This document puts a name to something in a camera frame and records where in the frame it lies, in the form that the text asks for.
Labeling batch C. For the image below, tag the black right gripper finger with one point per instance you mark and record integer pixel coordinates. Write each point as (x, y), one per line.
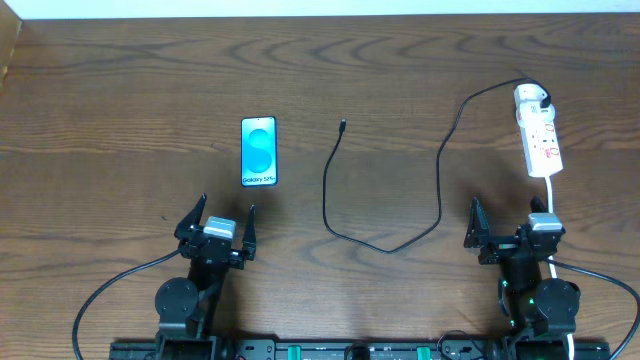
(537, 205)
(478, 231)

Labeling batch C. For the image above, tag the white power strip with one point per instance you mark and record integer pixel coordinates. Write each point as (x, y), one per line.
(539, 138)

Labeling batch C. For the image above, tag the white USB charger plug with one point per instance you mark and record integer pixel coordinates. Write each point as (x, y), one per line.
(532, 93)

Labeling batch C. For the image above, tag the blue screen Galaxy smartphone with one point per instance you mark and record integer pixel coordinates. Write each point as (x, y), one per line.
(259, 159)

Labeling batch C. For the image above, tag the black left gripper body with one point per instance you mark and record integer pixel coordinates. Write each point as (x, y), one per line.
(212, 248)

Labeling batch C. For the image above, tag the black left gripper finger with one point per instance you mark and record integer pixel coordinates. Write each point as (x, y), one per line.
(249, 240)
(192, 219)

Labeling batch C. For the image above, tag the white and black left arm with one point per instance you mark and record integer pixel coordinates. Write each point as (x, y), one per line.
(186, 305)

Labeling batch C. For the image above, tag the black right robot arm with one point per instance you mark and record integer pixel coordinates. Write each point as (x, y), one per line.
(542, 311)

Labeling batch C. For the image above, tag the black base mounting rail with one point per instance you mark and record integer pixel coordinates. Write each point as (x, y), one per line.
(268, 349)

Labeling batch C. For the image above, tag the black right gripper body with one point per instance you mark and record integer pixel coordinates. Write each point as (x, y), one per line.
(511, 244)

